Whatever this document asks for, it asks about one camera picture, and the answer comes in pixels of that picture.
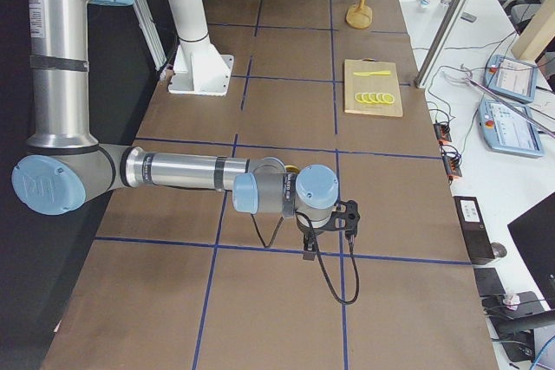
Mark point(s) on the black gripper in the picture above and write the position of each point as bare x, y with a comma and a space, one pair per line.
309, 233

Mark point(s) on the dark blue mug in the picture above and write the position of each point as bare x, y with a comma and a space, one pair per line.
292, 169

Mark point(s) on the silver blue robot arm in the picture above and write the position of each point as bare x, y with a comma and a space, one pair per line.
67, 166

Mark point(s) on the wooden cup storage rack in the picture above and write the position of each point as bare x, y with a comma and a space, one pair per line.
359, 15

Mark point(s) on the lemon slice two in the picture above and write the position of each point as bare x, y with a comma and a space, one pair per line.
366, 98

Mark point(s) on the black box with label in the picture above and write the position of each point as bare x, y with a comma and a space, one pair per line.
473, 230

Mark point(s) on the lemon slice four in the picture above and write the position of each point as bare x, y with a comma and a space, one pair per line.
379, 98

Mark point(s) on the wooden cutting board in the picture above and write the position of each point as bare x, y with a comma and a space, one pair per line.
373, 84

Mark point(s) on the orange black power strip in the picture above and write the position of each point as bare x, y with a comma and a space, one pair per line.
442, 132

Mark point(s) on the yellow plastic knife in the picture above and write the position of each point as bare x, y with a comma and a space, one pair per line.
371, 73

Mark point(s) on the black computer monitor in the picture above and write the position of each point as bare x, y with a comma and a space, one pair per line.
533, 235

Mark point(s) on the near teach pendant tablet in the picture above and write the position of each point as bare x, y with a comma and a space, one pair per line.
505, 131

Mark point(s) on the teach pendant tablet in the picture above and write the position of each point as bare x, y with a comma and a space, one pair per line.
505, 131
511, 78

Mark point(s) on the far teach pendant tablet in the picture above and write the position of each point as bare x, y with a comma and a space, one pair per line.
511, 78

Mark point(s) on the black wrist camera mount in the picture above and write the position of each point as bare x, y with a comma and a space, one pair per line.
345, 217

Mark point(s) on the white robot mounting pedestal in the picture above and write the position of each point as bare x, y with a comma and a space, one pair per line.
198, 67

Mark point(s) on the aluminium frame post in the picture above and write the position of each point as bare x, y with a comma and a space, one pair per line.
448, 22

